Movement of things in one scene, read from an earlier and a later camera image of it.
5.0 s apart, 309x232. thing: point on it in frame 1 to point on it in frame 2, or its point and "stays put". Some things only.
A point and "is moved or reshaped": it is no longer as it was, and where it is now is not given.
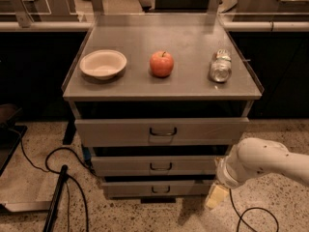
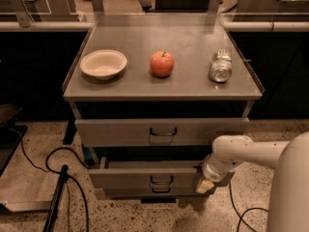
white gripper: x=224 y=174 to x=210 y=172
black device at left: x=11 y=133 stays put
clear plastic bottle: x=221 y=68 stays put
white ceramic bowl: x=102 y=64 stays put
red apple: x=161 y=63 stays put
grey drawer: x=155 y=166 is moved or reshaped
